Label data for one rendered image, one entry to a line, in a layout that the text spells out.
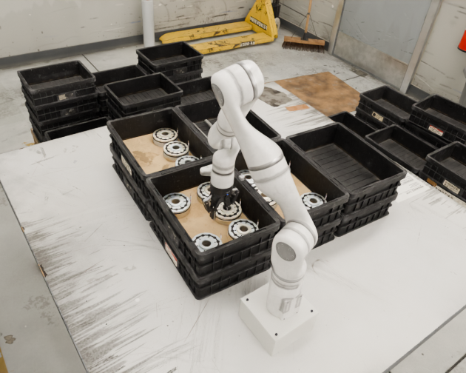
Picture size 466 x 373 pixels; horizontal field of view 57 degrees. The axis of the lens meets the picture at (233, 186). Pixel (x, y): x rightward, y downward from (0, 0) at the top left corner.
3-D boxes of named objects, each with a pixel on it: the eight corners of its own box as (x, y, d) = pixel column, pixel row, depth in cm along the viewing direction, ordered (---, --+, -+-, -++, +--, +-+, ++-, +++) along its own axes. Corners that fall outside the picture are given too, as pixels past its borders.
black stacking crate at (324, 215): (342, 220, 158) (350, 197, 150) (277, 248, 145) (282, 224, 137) (279, 160, 183) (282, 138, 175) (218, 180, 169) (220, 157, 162)
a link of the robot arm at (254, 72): (235, 103, 122) (209, 116, 120) (250, 48, 97) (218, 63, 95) (252, 129, 120) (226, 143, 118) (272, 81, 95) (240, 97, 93)
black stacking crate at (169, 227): (277, 249, 144) (282, 224, 137) (197, 283, 131) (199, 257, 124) (217, 180, 169) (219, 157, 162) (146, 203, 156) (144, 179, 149)
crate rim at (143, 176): (219, 160, 163) (219, 155, 162) (144, 183, 150) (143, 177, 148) (173, 111, 188) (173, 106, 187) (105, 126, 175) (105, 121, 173)
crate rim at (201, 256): (281, 229, 138) (282, 223, 137) (198, 263, 125) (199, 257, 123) (219, 160, 163) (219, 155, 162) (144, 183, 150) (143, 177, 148)
